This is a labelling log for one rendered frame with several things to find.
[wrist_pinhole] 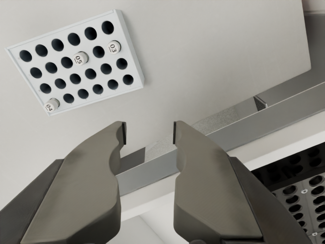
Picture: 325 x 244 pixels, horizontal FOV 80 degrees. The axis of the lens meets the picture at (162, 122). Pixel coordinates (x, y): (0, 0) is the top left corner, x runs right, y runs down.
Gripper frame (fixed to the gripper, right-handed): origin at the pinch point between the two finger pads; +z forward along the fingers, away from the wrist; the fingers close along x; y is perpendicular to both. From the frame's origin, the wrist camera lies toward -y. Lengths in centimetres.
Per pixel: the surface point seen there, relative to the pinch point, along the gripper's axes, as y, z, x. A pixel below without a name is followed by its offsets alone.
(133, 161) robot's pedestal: 57, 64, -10
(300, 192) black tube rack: 7.5, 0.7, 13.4
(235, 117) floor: 46, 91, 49
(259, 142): 3.5, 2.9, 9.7
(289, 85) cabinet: 5.6, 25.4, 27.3
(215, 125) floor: 52, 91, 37
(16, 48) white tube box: -3.0, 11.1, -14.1
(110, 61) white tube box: -1.8, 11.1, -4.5
